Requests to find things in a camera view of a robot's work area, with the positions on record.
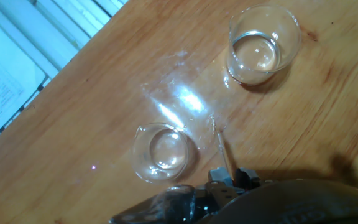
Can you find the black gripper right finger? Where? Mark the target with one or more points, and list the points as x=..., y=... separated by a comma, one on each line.
x=247, y=179

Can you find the clear glass beaker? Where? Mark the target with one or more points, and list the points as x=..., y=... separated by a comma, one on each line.
x=287, y=37
x=141, y=155

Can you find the wooden board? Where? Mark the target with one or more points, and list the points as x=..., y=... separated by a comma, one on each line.
x=89, y=124

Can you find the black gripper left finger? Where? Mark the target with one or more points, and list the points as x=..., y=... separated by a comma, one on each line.
x=221, y=186

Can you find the glass dropper with red bulb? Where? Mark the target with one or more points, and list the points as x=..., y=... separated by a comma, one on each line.
x=221, y=146

